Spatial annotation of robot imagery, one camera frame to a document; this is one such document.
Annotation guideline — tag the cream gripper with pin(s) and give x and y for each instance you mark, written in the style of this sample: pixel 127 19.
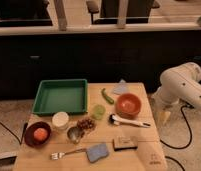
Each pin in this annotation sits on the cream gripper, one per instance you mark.
pixel 162 113

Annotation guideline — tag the silver fork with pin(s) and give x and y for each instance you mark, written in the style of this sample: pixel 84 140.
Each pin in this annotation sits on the silver fork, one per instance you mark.
pixel 59 155

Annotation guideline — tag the white round container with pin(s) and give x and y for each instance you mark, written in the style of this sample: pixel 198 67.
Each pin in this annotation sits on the white round container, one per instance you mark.
pixel 60 120

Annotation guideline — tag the green chili pepper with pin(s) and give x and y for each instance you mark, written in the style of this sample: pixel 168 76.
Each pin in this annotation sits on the green chili pepper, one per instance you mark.
pixel 107 97

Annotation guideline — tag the wooden felt eraser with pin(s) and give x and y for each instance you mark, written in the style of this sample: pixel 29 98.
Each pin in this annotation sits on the wooden felt eraser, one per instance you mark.
pixel 124 143

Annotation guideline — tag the light green cup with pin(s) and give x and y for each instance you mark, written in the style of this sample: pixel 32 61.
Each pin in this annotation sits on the light green cup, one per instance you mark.
pixel 98 111

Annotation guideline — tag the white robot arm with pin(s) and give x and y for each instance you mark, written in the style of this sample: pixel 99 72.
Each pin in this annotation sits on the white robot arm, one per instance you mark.
pixel 177 83

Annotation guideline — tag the metal measuring cup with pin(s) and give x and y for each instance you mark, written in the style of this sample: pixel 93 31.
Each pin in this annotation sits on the metal measuring cup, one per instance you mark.
pixel 75 134

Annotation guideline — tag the orange fruit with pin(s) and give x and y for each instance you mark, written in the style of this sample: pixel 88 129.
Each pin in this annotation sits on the orange fruit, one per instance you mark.
pixel 40 134

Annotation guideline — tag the blue sponge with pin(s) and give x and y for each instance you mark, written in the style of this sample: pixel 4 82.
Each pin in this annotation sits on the blue sponge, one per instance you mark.
pixel 97 152

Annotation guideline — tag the brown grape bunch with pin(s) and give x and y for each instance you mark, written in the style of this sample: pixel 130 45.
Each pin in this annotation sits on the brown grape bunch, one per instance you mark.
pixel 86 124

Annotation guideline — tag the dark red plate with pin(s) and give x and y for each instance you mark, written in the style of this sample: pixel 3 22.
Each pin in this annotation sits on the dark red plate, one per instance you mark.
pixel 29 138

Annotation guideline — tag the green plastic tray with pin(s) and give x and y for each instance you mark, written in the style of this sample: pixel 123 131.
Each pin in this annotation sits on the green plastic tray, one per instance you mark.
pixel 67 95

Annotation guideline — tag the orange bowl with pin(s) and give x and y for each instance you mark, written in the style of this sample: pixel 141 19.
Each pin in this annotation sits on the orange bowl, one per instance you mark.
pixel 128 106

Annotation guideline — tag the dark office chair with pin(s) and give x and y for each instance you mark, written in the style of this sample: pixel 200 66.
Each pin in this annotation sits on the dark office chair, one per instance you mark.
pixel 121 11

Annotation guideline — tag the grey folded cloth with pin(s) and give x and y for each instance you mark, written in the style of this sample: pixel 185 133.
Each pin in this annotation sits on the grey folded cloth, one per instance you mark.
pixel 121 88

